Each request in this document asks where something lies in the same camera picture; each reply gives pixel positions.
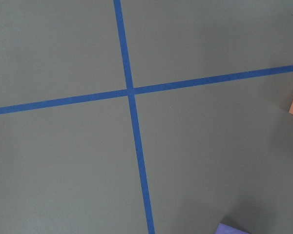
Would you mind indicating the purple foam block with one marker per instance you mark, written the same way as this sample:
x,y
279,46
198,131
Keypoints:
x,y
225,229

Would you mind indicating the brown paper table cover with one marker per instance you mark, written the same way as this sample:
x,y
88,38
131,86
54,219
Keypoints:
x,y
146,116

